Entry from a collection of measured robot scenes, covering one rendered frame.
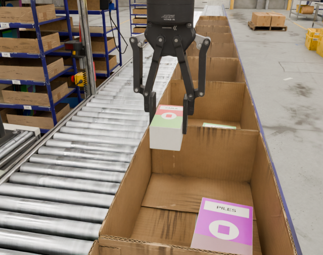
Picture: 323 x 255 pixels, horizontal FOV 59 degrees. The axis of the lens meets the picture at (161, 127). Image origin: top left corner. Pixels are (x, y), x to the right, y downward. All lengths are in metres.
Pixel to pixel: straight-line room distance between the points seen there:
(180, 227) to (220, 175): 0.21
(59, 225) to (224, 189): 0.50
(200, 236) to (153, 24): 0.39
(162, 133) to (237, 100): 0.68
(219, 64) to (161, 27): 1.04
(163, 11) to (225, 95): 0.73
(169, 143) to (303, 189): 1.99
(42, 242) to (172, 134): 0.55
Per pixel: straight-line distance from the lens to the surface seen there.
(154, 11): 0.46
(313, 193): 2.43
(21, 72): 2.37
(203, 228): 0.60
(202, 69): 0.49
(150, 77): 0.50
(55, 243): 0.90
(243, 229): 0.62
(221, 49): 1.89
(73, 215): 0.98
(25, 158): 1.30
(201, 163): 0.81
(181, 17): 0.46
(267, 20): 10.00
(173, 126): 0.49
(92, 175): 1.11
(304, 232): 2.09
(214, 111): 1.16
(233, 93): 1.14
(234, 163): 0.81
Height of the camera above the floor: 1.39
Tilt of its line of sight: 27 degrees down
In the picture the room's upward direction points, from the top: straight up
